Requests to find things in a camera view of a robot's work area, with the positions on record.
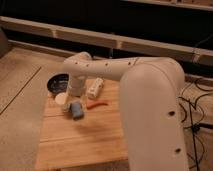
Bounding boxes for white cup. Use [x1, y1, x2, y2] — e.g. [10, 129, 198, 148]
[55, 92, 69, 112]

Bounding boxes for black floor cables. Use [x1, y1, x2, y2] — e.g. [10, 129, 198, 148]
[178, 77, 213, 171]

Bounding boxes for white wall rail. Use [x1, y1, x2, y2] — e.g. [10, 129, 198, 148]
[0, 16, 213, 66]

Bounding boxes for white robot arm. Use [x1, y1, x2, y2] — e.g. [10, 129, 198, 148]
[63, 52, 189, 171]

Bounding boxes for dark ceramic bowl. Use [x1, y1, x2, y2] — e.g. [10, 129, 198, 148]
[47, 73, 69, 95]

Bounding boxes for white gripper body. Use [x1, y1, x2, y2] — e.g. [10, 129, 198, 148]
[66, 77, 86, 103]

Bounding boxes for wooden table board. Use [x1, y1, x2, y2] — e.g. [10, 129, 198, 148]
[35, 80, 127, 171]

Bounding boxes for red chili pepper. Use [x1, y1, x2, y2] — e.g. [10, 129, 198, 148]
[86, 101, 108, 109]

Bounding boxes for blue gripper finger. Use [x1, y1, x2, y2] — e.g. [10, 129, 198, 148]
[70, 102, 84, 120]

